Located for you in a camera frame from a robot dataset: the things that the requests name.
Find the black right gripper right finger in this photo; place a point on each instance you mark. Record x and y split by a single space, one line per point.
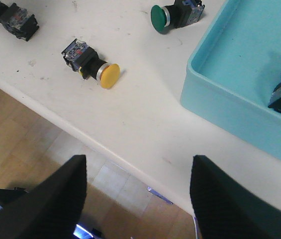
226 210

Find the green button front left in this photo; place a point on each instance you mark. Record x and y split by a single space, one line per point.
18 21

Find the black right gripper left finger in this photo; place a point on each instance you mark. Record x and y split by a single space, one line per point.
49 211

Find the turquoise plastic box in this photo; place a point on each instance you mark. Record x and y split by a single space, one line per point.
233 71

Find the green button near box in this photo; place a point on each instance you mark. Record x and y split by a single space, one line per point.
180 14

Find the yellow button front centre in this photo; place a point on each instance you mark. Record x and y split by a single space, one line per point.
85 60

